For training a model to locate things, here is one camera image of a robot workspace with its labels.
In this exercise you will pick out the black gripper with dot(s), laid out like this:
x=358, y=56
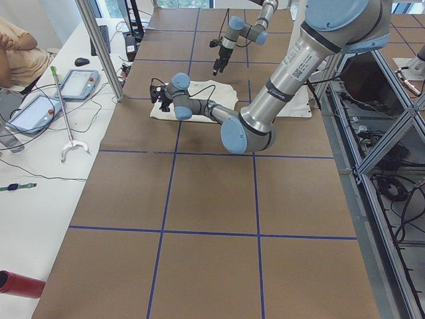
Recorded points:
x=223, y=54
x=164, y=102

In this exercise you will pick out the cream long-sleeve cat shirt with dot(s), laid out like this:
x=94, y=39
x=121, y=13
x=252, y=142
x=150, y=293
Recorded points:
x=223, y=94

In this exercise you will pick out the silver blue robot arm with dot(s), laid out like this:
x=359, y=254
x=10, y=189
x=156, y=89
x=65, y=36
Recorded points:
x=330, y=27
x=238, y=27

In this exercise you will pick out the black box with label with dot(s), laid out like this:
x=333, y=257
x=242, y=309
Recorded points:
x=131, y=48

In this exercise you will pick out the far teach pendant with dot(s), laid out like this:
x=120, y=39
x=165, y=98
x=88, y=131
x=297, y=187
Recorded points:
x=78, y=84

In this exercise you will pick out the teach pendant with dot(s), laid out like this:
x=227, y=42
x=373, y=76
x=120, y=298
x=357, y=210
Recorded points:
x=35, y=115
x=78, y=84

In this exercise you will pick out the black computer mouse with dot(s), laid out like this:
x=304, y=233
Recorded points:
x=81, y=61

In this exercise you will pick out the grabber stick tool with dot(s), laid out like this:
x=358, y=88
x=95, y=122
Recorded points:
x=72, y=144

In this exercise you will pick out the near teach pendant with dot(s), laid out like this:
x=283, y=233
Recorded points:
x=35, y=115

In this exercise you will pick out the person in beige shirt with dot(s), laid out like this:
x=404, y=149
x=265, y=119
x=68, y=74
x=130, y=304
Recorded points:
x=22, y=61

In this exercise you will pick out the clear water bottle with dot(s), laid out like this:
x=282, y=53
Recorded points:
x=9, y=140

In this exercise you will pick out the red bottle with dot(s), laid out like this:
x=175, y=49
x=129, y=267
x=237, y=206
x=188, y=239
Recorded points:
x=19, y=285

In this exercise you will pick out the aluminium frame post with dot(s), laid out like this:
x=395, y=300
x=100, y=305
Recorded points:
x=92, y=28

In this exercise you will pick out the green strap wristwatch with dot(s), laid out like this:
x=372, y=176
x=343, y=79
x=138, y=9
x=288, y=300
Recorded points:
x=16, y=186

